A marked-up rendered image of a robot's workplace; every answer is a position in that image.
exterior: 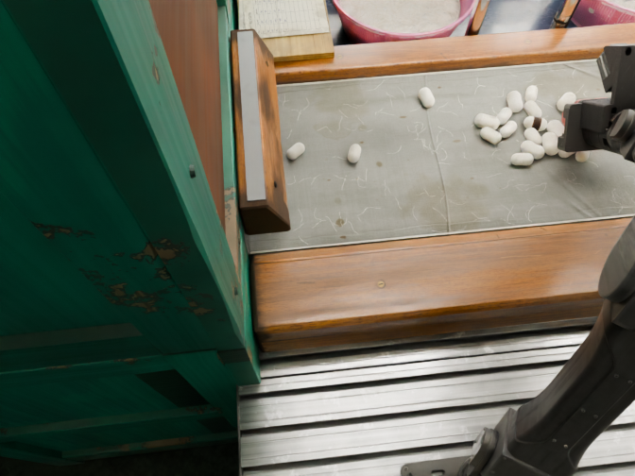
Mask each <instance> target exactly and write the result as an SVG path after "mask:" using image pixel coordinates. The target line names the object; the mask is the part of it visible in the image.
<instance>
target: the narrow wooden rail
mask: <svg viewBox="0 0 635 476"><path fill-rule="evenodd" d="M614 43H626V44H632V43H635V23H628V24H617V25H594V26H584V27H575V28H558V29H544V30H532V31H520V32H507V33H495V34H483V35H471V36H459V37H447V38H434V39H422V40H410V41H397V42H375V43H362V44H350V45H338V46H334V51H335V56H334V57H333V58H327V59H303V60H291V61H279V62H274V68H275V77H276V85H283V84H295V83H306V82H318V81H330V80H341V79H353V78H364V77H387V76H398V75H410V74H422V73H434V72H445V71H457V70H469V69H480V68H491V67H504V66H515V65H526V64H538V63H550V62H562V61H573V60H596V59H598V58H599V57H600V55H601V54H602V53H603V52H604V47H605V46H606V45H610V44H614Z"/></svg>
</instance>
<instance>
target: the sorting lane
mask: <svg viewBox="0 0 635 476"><path fill-rule="evenodd" d="M596 60H597V59H585V60H573V61H562V62H550V63H538V64H526V65H515V66H504V67H491V68H480V69H469V70H457V71H445V72H434V73H422V74H410V75H398V76H377V77H364V78H353V79H341V80H330V81H318V82H306V83H295V84H283V85H276V86H277V96H278V106H279V116H280V127H281V145H282V151H283V170H284V178H285V187H286V194H287V207H288V210H289V219H290V228H291V230H289V231H283V232H273V233H264V234H254V235H249V255H250V258H252V257H253V256H254V255H258V254H268V253H278V252H287V251H297V250H306V249H316V248H325V247H343V246H353V245H363V244H373V243H383V242H392V241H401V240H411V239H420V238H430V237H439V236H449V235H458V234H468V233H478V232H488V231H497V230H515V229H525V228H535V227H544V226H554V225H563V224H573V223H583V222H592V221H602V220H611V219H621V218H630V217H633V216H634V214H635V163H634V162H632V161H627V160H625V159H624V158H623V156H622V155H619V154H615V153H612V152H609V151H607V150H604V149H602V150H592V151H591V153H590V156H589V158H588V159H587V160H586V161H584V162H580V161H577V160H576V159H575V154H576V152H575V153H574V154H572V155H571V156H569V157H568V158H561V157H560V156H559V154H558V153H557V154H556V155H553V156H550V155H547V154H546V153H545V154H544V156H543V157H542V158H541V159H534V160H533V162H532V163H531V164H530V165H514V164H513V163H512V162H511V157H512V155H514V154H516V153H523V152H522V150H521V144H522V143H523V142H524V141H527V140H526V138H525V137H524V132H525V131H526V130H527V128H526V127H525V126H524V125H523V121H524V119H525V118H526V117H528V116H529V115H528V114H527V113H526V111H525V110H524V108H522V109H521V110H520V111H519V112H512V114H511V116H510V117H509V119H508V120H507V121H506V123H507V122H509V121H514V122H515V123H516V124H517V129H516V130H515V131H514V132H513V133H512V134H511V135H510V136H509V137H507V138H504V137H502V140H501V142H500V143H498V144H491V143H490V142H488V141H486V140H485V139H483V138H482V137H481V135H480V131H481V129H482V128H481V127H478V126H477V125H476V124H475V123H474V118H475V116H476V115H477V114H479V113H485V114H487V115H491V116H495V117H496V116H497V115H498V114H499V112H500V111H501V109H503V108H508V103H507V100H506V97H507V95H508V94H509V93H510V92H512V91H517V92H519V93H520V94H521V98H522V101H523V106H524V104H525V102H526V101H525V99H524V97H525V92H526V89H527V88H528V87H529V86H532V85H533V86H536V87H537V88H538V94H537V99H536V100H535V101H534V102H536V104H537V105H538V106H539V108H540V109H541V118H543V119H545V120H546V121H547V124H548V123H549V122H550V121H552V120H559V121H560V123H561V124H562V125H563V123H562V122H561V117H562V113H563V111H561V110H559V109H558V107H557V102H558V101H559V100H560V98H561V97H562V96H563V95H564V94H566V93H573V94H575V101H576V100H579V99H595V98H601V97H607V98H611V92H610V93H609V92H607V93H605V90H604V86H603V83H602V79H601V76H600V73H599V69H598V65H597V62H596ZM422 88H428V89H429V90H430V91H431V93H432V95H433V97H434V98H435V103H434V105H433V106H432V107H430V108H426V107H424V106H423V105H422V103H421V101H420V98H419V91H420V89H422ZM504 125H505V124H503V125H499V127H498V128H496V129H495V131H497V132H499V133H500V129H501V128H502V127H503V126H504ZM296 143H302V144H303V145H304V152H303V153H302V154H300V155H299V156H298V157H297V158H296V159H295V160H290V159H288V158H287V155H286V152H287V150H288V149H289V148H291V147H292V146H293V145H294V144H296ZM354 144H357V145H360V147H361V153H360V157H359V160H358V161H357V162H350V161H349V160H348V154H349V150H350V147H351V146H352V145H354Z"/></svg>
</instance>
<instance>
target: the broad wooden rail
mask: <svg viewBox="0 0 635 476"><path fill-rule="evenodd" d="M632 218H633V217H630V218H621V219H611V220H602V221H592V222H583V223H573V224H563V225H554V226H544V227H535V228H525V229H507V230H497V231H488V232H478V233H468V234H458V235H449V236H439V237H430V238H420V239H411V240H401V241H392V242H383V243H373V244H363V245H353V246H335V247H325V248H316V249H306V250H297V251H287V252H278V253H268V254H258V255H254V256H253V257H252V258H251V259H250V265H249V275H250V292H251V309H252V325H253V331H254V334H255V337H256V340H257V343H258V346H259V348H260V351H261V352H263V353H265V352H274V351H283V350H291V349H308V348H316V347H325V346H334V345H343V344H351V343H360V342H369V341H378V340H387V339H395V338H404V337H413V336H422V335H430V334H439V333H447V332H463V331H472V330H481V329H489V328H498V327H506V326H515V325H523V324H532V323H541V322H549V321H558V320H566V319H576V318H584V317H593V316H599V315H600V312H601V310H602V307H603V302H604V298H603V297H600V296H599V293H598V283H599V279H600V275H601V272H602V269H603V267H604V264H605V262H606V260H607V258H608V256H609V254H610V252H611V250H612V249H613V247H614V245H615V244H616V242H617V241H618V239H619V238H620V236H621V235H622V233H623V232H624V230H625V229H626V227H627V225H628V224H629V222H630V221H631V219H632Z"/></svg>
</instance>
